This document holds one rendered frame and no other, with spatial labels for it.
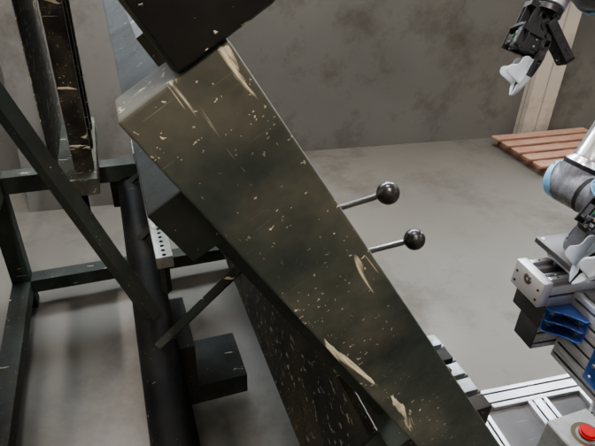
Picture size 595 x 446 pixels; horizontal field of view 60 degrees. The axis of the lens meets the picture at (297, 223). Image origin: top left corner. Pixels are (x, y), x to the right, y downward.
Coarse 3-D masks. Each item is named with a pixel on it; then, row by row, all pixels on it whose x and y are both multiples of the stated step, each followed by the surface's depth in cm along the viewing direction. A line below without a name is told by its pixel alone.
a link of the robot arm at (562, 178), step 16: (592, 128) 155; (592, 144) 154; (560, 160) 164; (576, 160) 156; (592, 160) 155; (544, 176) 164; (560, 176) 159; (576, 176) 156; (592, 176) 155; (560, 192) 159
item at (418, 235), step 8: (408, 232) 89; (416, 232) 88; (400, 240) 90; (408, 240) 88; (416, 240) 88; (424, 240) 88; (376, 248) 92; (384, 248) 91; (408, 248) 89; (416, 248) 88
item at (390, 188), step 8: (384, 184) 81; (392, 184) 81; (376, 192) 82; (384, 192) 81; (392, 192) 80; (360, 200) 84; (368, 200) 83; (384, 200) 81; (392, 200) 81; (344, 208) 85
